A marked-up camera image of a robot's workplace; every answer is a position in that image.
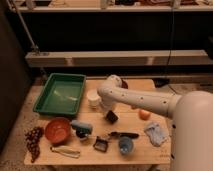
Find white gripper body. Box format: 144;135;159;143
100;98;116;114

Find black eraser block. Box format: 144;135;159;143
106;111;118;124

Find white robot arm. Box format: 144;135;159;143
97;75;213;171

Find white cup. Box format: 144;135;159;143
86;89;100;108

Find dark red bowl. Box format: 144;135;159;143
121;79;128;89

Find teal stapler tool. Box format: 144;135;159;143
71;120;93;138

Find yellow red apple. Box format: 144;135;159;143
138;109;151;120

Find small dark square box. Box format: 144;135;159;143
93;136;108;152

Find green plastic tray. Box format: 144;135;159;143
33;73;86;118

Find blue cup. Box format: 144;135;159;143
118;136;134;155

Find orange bowl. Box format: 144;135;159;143
44;117;71;144

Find blue grey cloth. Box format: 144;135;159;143
144;122;168;147

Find dark grape bunch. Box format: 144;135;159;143
25;127;44;163

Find metal pole stand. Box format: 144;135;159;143
9;0;49;81

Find white lower shelf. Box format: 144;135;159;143
25;50;213;67

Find black handled tool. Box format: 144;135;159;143
108;131;139;139

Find black hanging cable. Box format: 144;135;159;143
165;0;176;79

